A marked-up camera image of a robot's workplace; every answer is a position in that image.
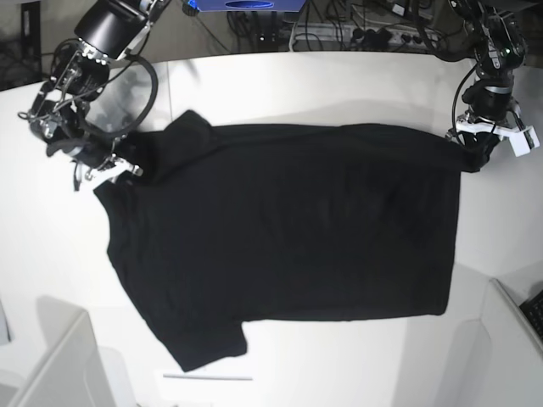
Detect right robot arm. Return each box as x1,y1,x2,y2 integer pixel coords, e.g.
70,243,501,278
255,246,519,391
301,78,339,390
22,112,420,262
25,43,498,195

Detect black keyboard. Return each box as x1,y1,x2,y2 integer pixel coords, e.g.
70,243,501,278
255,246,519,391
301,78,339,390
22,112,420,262
520,292,543,337

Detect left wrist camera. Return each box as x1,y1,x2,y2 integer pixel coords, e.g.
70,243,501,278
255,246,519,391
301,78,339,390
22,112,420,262
509,126,540,157

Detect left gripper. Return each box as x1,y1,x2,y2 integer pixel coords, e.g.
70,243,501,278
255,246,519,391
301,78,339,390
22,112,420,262
445,80,526,142

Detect white left bin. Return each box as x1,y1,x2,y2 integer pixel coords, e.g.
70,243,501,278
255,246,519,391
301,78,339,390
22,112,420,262
1,297,137,406

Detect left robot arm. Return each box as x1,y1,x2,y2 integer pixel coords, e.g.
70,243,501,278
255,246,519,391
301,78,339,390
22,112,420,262
411,1,530,145

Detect white power strip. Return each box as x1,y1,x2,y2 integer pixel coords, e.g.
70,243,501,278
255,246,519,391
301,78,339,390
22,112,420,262
290,23,426,50

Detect black T-shirt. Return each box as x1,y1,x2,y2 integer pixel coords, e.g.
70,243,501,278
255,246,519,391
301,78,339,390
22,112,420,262
95,111,480,372

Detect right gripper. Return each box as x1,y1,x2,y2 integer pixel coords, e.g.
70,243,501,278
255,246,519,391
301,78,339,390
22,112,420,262
46,137,143,187

